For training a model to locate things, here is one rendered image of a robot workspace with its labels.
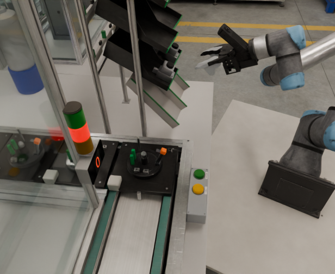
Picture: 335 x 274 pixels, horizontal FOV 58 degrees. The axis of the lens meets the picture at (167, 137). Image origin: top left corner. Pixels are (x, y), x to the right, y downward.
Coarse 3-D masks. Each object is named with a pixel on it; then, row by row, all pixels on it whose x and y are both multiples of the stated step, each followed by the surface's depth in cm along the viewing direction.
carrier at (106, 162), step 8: (104, 144) 129; (112, 144) 129; (104, 152) 125; (112, 152) 125; (104, 160) 122; (112, 160) 122; (104, 168) 120; (104, 176) 117; (96, 184) 114; (104, 184) 114
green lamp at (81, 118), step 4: (80, 112) 76; (64, 116) 77; (68, 116) 76; (72, 116) 76; (76, 116) 76; (80, 116) 77; (84, 116) 79; (68, 120) 77; (72, 120) 76; (76, 120) 77; (80, 120) 78; (84, 120) 79; (68, 124) 78; (72, 124) 77; (76, 124) 78; (80, 124) 78; (84, 124) 80; (72, 128) 78; (76, 128) 78
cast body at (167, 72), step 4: (164, 64) 116; (168, 64) 116; (172, 64) 117; (156, 68) 119; (160, 68) 119; (164, 68) 116; (168, 68) 116; (172, 68) 117; (156, 72) 120; (160, 72) 118; (164, 72) 117; (168, 72) 117; (172, 72) 120; (156, 76) 119; (160, 76) 119; (164, 76) 118; (168, 76) 118; (172, 76) 119; (164, 80) 120; (168, 80) 120
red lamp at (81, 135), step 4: (80, 128) 79; (84, 128) 80; (88, 128) 83; (72, 132) 80; (76, 132) 79; (80, 132) 80; (84, 132) 81; (88, 132) 82; (72, 136) 81; (76, 136) 81; (80, 136) 81; (84, 136) 81; (88, 136) 83; (76, 140) 82; (80, 140) 82; (84, 140) 82
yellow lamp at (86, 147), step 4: (88, 140) 83; (76, 144) 83; (80, 144) 83; (84, 144) 83; (88, 144) 84; (92, 144) 86; (76, 148) 85; (80, 148) 84; (84, 148) 84; (88, 148) 85; (92, 148) 87; (80, 152) 85; (84, 152) 85; (88, 152) 86
